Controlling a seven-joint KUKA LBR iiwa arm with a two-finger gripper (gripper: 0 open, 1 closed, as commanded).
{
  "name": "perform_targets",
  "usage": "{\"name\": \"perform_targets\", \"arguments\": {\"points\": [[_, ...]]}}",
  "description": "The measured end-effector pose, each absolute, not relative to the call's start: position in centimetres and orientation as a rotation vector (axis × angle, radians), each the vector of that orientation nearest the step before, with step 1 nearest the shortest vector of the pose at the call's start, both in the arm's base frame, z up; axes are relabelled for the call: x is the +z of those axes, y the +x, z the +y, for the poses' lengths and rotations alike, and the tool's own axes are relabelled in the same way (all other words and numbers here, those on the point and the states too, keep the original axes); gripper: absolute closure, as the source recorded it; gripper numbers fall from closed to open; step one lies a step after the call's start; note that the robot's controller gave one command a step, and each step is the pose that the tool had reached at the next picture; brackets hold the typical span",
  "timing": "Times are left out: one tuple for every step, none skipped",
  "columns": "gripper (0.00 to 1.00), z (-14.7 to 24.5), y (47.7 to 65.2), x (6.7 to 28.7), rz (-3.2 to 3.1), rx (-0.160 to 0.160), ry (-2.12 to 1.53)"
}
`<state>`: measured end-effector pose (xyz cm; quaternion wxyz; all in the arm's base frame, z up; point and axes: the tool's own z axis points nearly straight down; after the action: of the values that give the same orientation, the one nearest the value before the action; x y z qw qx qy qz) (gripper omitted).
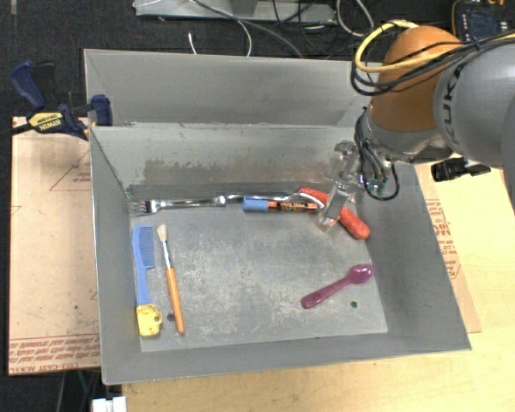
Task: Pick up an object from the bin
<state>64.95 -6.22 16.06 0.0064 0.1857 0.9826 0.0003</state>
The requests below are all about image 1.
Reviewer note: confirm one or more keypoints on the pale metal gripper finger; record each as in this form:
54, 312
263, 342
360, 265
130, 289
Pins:
325, 221
338, 206

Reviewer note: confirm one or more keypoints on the red toy sausage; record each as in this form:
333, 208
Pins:
354, 223

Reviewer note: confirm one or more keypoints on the blue and orange marker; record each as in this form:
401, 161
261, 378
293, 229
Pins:
274, 206

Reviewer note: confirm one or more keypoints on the purple plastic spoon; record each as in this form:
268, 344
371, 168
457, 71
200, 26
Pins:
339, 286

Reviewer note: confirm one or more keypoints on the grey metal bin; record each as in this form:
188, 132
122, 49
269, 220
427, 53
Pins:
249, 273

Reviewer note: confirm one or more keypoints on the silver metal fork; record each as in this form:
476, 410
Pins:
171, 204

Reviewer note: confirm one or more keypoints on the blue plastic comb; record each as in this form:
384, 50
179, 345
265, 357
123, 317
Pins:
142, 260

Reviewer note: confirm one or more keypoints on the yellow plastic block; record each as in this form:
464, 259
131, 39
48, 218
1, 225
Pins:
148, 320

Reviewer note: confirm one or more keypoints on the brown cardboard board, red print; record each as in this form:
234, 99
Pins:
51, 251

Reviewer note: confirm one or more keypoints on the black cylinder on white bracket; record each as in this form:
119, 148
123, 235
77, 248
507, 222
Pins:
455, 170

